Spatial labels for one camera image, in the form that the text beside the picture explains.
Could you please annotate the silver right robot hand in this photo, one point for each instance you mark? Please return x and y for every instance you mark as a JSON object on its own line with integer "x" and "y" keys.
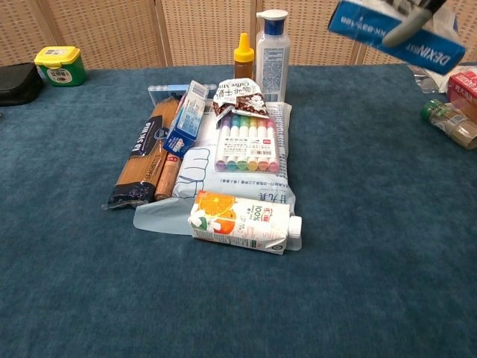
{"x": 404, "y": 31}

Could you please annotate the white blue calculator box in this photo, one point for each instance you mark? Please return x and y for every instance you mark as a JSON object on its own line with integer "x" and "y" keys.
{"x": 428, "y": 46}

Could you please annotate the blue white toothpaste box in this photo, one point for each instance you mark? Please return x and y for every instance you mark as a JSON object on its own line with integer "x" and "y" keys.
{"x": 188, "y": 119}

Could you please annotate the red white food package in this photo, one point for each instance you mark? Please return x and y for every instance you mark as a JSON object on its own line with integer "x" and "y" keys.
{"x": 466, "y": 91}

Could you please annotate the spice jar with green lid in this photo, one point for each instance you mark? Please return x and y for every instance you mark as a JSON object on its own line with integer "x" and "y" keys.
{"x": 449, "y": 121}

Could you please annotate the clear bottle with blue cap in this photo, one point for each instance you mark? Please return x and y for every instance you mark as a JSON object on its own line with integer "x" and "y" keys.
{"x": 273, "y": 63}

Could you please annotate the honey bottle with yellow cap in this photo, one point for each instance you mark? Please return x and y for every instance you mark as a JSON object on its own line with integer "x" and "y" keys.
{"x": 243, "y": 61}

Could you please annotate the coffee mix sachet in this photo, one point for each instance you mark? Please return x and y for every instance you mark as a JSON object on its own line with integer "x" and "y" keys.
{"x": 240, "y": 100}

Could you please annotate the pastel highlighter pen set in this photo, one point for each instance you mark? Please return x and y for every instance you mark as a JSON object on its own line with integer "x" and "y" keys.
{"x": 246, "y": 145}

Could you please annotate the white blue plastic bag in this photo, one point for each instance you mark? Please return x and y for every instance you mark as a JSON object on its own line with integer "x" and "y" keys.
{"x": 238, "y": 184}

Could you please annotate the blue toothbrush pack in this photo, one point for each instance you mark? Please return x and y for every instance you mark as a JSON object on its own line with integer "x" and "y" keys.
{"x": 164, "y": 91}

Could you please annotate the orange juice carton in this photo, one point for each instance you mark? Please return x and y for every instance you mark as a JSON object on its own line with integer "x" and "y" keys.
{"x": 238, "y": 222}

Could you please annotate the brown sausage stick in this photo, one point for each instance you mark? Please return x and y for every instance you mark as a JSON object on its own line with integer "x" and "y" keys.
{"x": 167, "y": 177}

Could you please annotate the woven bamboo folding screen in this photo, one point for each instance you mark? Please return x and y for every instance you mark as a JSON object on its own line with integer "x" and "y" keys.
{"x": 123, "y": 30}

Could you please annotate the spaghetti pack with dark label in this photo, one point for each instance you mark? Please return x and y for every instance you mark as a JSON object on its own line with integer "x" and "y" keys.
{"x": 143, "y": 156}

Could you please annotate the blue felt table mat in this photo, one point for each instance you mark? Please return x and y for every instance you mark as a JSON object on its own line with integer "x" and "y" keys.
{"x": 238, "y": 298}

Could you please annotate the yellow lidded green jar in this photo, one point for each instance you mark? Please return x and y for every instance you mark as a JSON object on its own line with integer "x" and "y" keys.
{"x": 61, "y": 69}

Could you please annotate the black zip pouch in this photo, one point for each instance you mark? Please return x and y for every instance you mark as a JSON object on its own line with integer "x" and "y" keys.
{"x": 16, "y": 85}

